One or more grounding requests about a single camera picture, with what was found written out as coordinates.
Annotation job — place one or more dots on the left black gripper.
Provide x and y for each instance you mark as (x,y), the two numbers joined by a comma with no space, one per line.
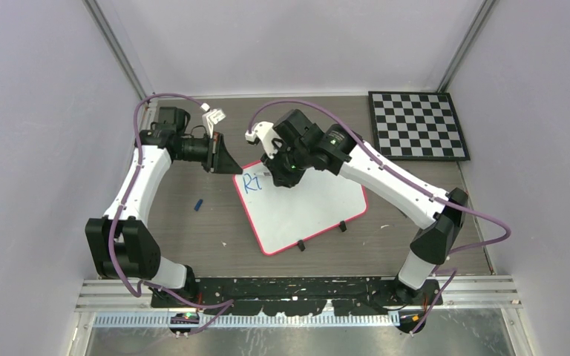
(224,163)

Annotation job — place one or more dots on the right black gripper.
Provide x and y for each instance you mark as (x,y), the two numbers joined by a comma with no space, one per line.
(280,177)

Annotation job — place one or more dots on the white whiteboard pink rim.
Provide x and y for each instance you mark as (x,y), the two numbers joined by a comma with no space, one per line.
(280,217)

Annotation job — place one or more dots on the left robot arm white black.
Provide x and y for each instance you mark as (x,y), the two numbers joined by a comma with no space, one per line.
(121,244)

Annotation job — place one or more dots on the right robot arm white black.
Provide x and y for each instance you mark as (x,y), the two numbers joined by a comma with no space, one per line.
(294,144)

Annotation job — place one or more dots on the black board stop right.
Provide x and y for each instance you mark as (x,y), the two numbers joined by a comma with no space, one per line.
(342,226)

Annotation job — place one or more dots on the black white checkerboard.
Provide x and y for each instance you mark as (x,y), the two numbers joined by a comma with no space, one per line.
(417,126)

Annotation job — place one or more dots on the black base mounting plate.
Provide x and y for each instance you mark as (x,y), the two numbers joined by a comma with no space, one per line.
(304,296)

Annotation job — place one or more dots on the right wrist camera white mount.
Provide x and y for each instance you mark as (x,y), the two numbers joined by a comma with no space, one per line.
(263,134)

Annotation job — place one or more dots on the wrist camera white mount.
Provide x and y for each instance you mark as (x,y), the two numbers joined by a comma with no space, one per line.
(211,117)
(263,134)

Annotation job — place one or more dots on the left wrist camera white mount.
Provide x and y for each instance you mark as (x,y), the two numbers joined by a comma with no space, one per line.
(211,117)

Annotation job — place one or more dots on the aluminium frame rail front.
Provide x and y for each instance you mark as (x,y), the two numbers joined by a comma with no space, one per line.
(110,296)

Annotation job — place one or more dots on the white slotted cable duct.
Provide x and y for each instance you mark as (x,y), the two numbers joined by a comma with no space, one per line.
(193,320)

